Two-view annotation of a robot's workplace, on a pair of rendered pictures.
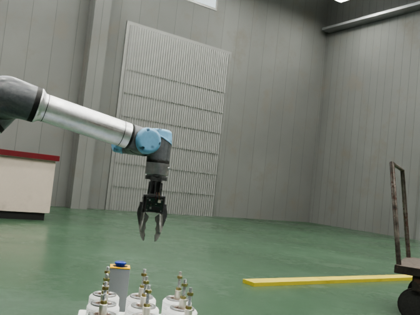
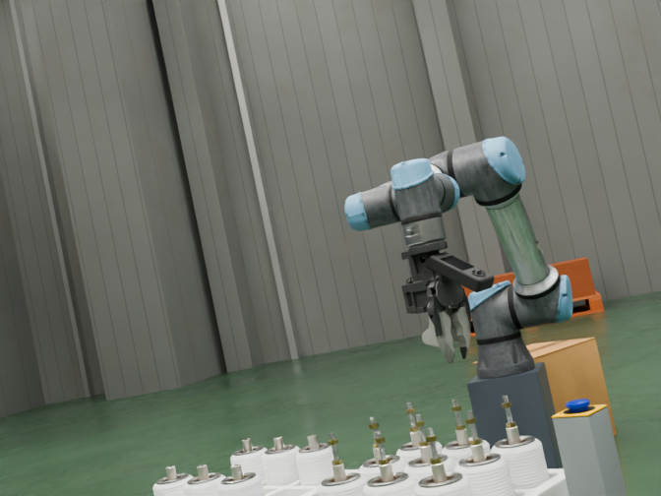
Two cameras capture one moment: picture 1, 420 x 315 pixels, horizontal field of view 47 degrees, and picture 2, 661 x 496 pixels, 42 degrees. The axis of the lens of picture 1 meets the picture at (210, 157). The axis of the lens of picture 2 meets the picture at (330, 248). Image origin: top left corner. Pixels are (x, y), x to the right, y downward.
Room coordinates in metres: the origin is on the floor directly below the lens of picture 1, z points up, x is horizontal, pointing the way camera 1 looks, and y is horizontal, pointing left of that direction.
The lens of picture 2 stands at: (2.75, -0.88, 0.60)
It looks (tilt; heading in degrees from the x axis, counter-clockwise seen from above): 3 degrees up; 144
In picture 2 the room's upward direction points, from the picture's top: 12 degrees counter-clockwise
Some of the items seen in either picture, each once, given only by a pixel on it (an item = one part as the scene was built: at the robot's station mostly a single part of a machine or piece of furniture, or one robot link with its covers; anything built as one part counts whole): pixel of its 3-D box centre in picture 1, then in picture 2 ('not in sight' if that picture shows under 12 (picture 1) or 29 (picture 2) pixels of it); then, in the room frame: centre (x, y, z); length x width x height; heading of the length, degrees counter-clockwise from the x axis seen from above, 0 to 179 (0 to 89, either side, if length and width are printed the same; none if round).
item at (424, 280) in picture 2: (154, 194); (431, 278); (1.59, 0.17, 0.58); 0.09 x 0.08 x 0.12; 6
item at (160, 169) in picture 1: (157, 170); (423, 234); (1.60, 0.17, 0.67); 0.08 x 0.08 x 0.05
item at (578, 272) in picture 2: not in sight; (524, 296); (-2.40, 4.78, 0.22); 1.27 x 0.92 x 0.44; 35
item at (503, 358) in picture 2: not in sight; (502, 353); (1.15, 0.76, 0.35); 0.15 x 0.15 x 0.10
